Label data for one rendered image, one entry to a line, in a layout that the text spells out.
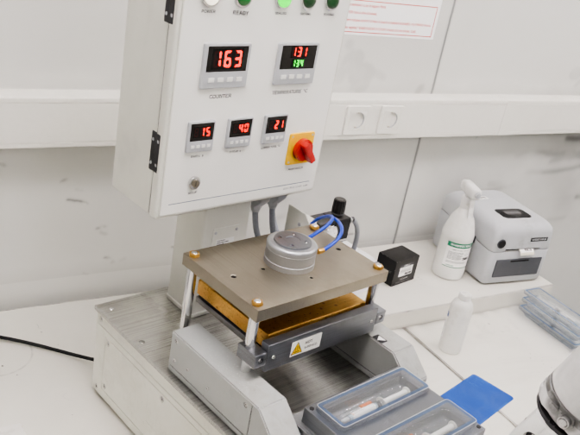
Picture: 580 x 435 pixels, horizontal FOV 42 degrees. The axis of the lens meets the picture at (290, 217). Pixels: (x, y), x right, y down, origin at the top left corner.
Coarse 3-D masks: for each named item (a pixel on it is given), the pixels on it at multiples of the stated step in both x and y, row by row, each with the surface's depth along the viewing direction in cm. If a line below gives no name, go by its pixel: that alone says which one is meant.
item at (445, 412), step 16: (448, 400) 110; (416, 416) 106; (432, 416) 106; (448, 416) 107; (464, 416) 107; (384, 432) 101; (400, 432) 102; (416, 432) 102; (432, 432) 103; (448, 432) 103
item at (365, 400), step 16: (400, 368) 116; (368, 384) 110; (384, 384) 111; (400, 384) 112; (416, 384) 112; (336, 400) 106; (352, 400) 106; (368, 400) 107; (384, 400) 107; (336, 416) 102; (352, 416) 103
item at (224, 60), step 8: (216, 48) 107; (224, 48) 108; (232, 48) 109; (240, 48) 110; (216, 56) 107; (224, 56) 108; (232, 56) 109; (240, 56) 110; (216, 64) 108; (224, 64) 109; (232, 64) 110; (240, 64) 111
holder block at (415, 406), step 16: (320, 400) 106; (416, 400) 110; (432, 400) 111; (304, 416) 105; (320, 416) 103; (384, 416) 106; (400, 416) 106; (320, 432) 103; (336, 432) 101; (352, 432) 101; (368, 432) 102; (464, 432) 106; (480, 432) 106
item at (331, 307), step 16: (208, 288) 117; (208, 304) 118; (224, 304) 114; (320, 304) 118; (336, 304) 119; (352, 304) 120; (224, 320) 115; (240, 320) 112; (272, 320) 111; (288, 320) 112; (304, 320) 113; (320, 320) 115; (240, 336) 113; (272, 336) 108
